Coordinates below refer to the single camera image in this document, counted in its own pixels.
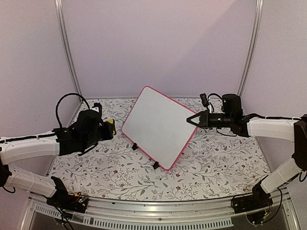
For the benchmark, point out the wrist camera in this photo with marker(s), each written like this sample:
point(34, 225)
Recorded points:
point(97, 107)
point(204, 101)

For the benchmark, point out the aluminium frame post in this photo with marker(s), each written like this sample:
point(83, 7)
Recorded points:
point(251, 47)
point(66, 45)

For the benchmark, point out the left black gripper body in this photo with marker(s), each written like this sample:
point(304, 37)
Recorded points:
point(106, 135)

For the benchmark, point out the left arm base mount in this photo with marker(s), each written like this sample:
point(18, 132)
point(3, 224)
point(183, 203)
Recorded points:
point(62, 199)

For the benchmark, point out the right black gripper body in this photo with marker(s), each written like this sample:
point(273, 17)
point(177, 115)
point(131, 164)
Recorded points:
point(226, 119)

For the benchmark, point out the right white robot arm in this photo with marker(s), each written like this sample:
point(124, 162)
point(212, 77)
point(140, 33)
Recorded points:
point(288, 134)

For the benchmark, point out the front aluminium rail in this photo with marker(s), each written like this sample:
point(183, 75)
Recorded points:
point(209, 214)

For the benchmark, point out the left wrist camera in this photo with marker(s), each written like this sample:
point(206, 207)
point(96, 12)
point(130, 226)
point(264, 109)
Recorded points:
point(97, 107)

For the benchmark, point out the rear aluminium table rail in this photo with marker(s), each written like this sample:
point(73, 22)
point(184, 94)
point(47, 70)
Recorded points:
point(135, 97)

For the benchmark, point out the pink-framed whiteboard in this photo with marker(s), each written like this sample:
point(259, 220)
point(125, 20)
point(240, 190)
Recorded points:
point(158, 125)

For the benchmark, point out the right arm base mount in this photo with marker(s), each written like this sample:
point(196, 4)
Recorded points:
point(259, 204)

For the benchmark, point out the left aluminium frame post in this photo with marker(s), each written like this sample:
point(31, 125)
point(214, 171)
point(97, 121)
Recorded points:
point(66, 45)

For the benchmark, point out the right aluminium frame post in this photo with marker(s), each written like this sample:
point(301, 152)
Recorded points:
point(251, 47)

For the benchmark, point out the black whiteboard stand foot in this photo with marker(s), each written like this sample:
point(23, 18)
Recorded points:
point(134, 147)

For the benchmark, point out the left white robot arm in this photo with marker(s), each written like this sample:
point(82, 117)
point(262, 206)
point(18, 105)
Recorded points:
point(80, 137)

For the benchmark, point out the yellow bone-shaped eraser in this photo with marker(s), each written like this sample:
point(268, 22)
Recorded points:
point(111, 126)

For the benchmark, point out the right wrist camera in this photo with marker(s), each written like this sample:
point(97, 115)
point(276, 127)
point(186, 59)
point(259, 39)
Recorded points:
point(204, 101)

